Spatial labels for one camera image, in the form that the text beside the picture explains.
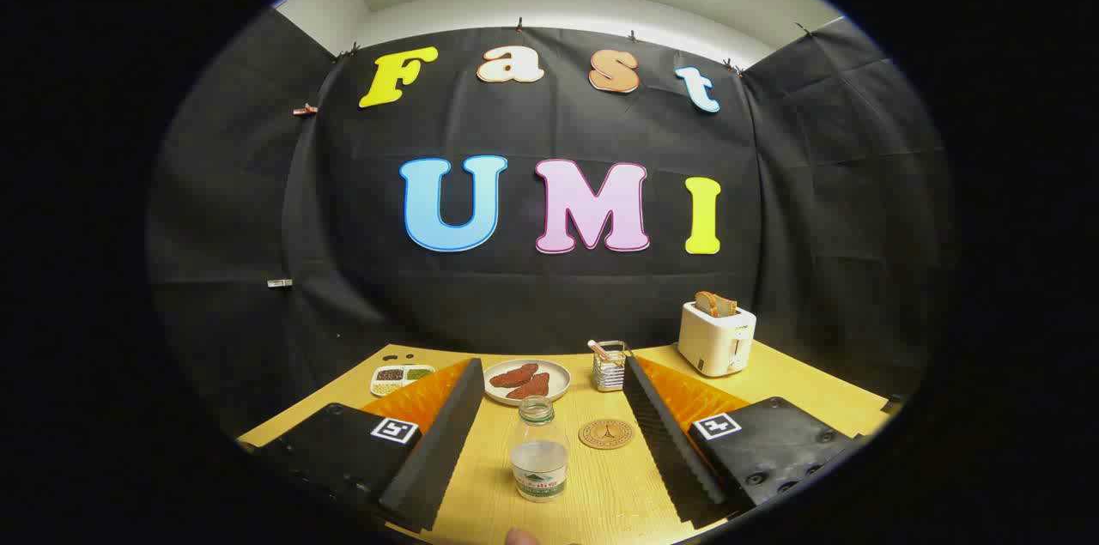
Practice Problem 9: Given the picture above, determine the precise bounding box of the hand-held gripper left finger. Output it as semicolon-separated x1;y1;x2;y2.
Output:
236;358;487;534

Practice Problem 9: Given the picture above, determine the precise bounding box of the black backdrop cloth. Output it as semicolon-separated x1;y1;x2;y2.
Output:
146;9;954;443

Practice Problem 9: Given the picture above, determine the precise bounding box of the round cork coaster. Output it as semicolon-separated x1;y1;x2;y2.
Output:
578;418;635;451

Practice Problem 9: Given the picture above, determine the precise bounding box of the brown meat piece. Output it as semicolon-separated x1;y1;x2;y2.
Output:
489;363;539;389
507;372;551;400

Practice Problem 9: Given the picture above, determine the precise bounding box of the metal wire holder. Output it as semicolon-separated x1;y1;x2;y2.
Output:
592;341;633;392

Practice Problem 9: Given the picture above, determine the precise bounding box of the wooden table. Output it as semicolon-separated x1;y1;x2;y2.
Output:
236;343;894;545

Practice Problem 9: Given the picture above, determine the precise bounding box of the white divided spice tray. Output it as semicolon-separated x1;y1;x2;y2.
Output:
370;364;436;397

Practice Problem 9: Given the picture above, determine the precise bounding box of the clear plastic juice bottle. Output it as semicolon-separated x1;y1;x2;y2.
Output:
508;396;570;503

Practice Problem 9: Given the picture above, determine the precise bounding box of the white toaster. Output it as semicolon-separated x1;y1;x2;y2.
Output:
677;300;757;378

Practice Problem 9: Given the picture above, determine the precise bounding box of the white round plate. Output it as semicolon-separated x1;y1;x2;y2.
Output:
483;359;573;406

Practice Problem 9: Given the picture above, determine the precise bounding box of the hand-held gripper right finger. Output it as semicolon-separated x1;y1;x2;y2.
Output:
622;354;868;530

